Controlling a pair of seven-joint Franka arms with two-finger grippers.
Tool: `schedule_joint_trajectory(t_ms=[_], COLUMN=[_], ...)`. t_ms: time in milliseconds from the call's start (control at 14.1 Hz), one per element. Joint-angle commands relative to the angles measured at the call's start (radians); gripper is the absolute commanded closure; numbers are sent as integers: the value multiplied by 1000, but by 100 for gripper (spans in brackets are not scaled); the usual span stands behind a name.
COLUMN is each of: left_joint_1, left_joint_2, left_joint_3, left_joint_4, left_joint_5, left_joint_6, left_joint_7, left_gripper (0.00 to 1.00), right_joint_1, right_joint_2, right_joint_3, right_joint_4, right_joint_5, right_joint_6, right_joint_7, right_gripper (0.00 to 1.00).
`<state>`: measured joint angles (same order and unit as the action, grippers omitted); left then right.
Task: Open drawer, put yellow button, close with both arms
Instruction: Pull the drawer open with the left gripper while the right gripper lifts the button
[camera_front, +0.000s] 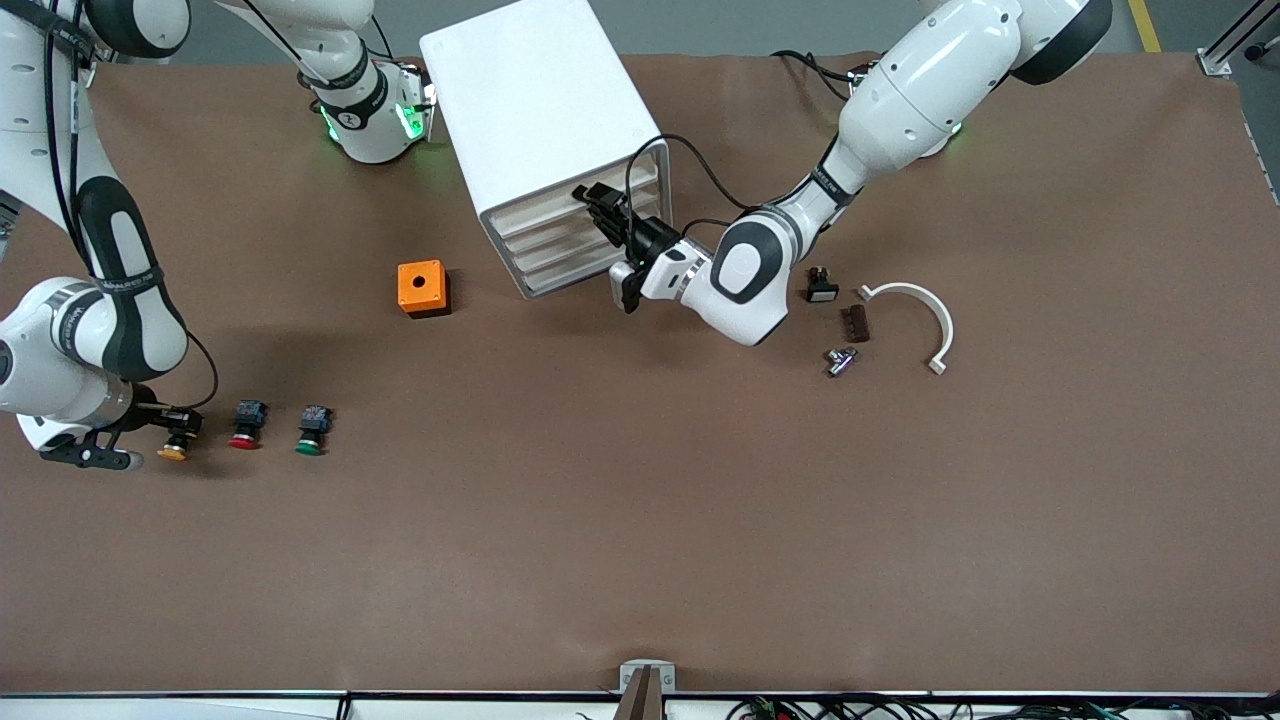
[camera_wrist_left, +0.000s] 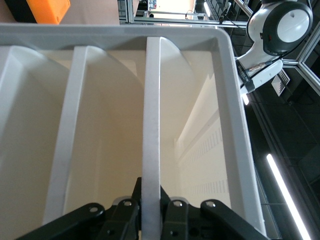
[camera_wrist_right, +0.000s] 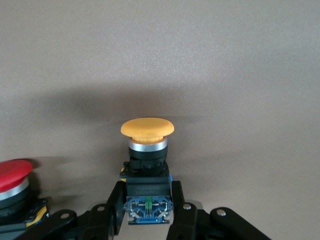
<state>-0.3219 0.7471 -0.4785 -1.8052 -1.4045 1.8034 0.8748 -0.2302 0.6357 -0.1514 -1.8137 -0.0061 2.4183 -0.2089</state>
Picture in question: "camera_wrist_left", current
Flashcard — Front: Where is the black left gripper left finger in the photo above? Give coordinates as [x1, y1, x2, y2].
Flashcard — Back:
[14, 176, 143, 240]

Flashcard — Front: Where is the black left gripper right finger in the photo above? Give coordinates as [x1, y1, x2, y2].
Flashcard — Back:
[159, 186, 271, 240]

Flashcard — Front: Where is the orange button box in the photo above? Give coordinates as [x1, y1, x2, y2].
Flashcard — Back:
[13, 0, 72, 25]

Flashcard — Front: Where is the white ceiling light strip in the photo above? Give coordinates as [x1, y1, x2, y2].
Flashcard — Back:
[265, 153, 311, 240]

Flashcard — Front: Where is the white vent grille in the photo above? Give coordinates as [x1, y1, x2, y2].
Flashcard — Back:
[271, 69, 291, 97]

